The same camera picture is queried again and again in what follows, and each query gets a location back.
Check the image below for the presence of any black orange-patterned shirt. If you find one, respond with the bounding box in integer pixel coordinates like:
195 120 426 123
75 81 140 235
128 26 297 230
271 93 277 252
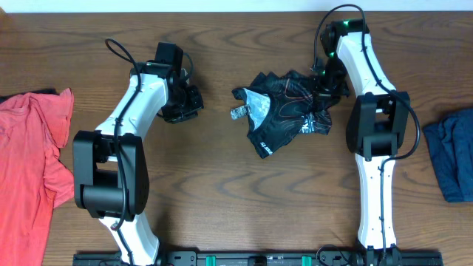
231 70 332 159

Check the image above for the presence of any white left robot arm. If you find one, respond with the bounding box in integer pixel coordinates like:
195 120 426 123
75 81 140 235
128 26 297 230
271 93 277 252
73 61 203 265

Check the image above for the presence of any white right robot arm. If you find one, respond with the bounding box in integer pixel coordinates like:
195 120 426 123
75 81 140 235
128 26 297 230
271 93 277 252
312 18 410 264

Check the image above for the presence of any dark blue folded cloth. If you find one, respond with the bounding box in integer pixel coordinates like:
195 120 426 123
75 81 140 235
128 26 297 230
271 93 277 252
423 109 472 202

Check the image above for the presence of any red shirt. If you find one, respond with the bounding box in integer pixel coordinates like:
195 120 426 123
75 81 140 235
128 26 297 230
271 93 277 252
1 89 75 265

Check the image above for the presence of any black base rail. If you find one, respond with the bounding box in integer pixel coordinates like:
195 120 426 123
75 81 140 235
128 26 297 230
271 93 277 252
72 250 444 266

